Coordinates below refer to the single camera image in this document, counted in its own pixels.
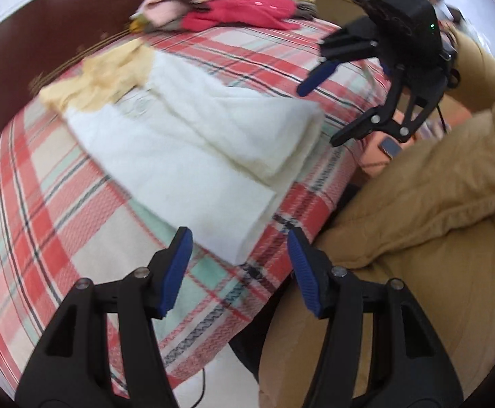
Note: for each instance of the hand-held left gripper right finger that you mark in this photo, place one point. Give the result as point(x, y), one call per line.
point(304, 272)

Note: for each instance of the cream shirt with yellow sleeves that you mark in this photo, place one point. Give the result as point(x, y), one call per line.
point(179, 136)

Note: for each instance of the orange fabric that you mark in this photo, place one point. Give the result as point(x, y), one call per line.
point(443, 123)

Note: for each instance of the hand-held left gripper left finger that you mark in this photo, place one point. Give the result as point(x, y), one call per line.
point(175, 272)

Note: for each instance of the red knit sweater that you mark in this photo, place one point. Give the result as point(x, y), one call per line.
point(239, 12)

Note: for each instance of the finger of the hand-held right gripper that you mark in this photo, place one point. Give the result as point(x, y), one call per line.
point(358, 129)
point(315, 77)

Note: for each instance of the small grey rectangular object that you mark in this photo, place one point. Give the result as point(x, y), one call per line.
point(390, 147)

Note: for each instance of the brown wooden headboard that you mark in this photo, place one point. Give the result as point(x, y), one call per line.
point(39, 29)

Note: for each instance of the plain pink garment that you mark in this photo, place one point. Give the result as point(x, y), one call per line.
point(162, 8)

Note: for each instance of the red plaid bed blanket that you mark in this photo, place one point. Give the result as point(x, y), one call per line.
point(60, 221)

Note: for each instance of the grey-brown striped garment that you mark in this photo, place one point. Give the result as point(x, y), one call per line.
point(304, 8)

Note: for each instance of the olive ribbed garment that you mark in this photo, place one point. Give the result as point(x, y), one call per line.
point(136, 23)

